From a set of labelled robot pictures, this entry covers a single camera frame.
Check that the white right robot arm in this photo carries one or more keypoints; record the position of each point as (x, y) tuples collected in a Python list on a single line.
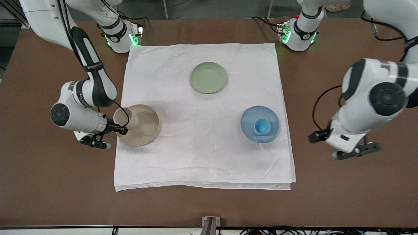
[(94, 81)]

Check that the beige round plate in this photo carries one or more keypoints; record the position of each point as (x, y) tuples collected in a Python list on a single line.
[(147, 130)]

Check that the aluminium frame profile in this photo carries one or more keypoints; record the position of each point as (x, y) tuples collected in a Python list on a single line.
[(14, 16)]

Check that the beige shoe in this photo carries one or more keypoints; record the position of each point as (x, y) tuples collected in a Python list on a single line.
[(338, 6)]

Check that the light blue cup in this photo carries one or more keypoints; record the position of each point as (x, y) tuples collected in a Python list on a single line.
[(262, 126)]

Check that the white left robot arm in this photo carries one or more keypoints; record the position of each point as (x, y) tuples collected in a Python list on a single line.
[(375, 94)]

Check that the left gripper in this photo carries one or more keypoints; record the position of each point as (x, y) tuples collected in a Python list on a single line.
[(318, 136)]

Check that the green round plate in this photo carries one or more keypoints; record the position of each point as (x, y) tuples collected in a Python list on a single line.
[(209, 77)]

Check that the blue round plate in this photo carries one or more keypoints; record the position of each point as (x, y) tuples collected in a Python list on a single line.
[(249, 125)]

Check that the white square cloth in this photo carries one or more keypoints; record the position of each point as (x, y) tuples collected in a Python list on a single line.
[(202, 156)]

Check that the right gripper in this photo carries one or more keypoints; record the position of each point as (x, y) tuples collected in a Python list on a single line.
[(111, 126)]

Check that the gray metal camera bracket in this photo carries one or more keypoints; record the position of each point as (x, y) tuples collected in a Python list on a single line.
[(210, 225)]

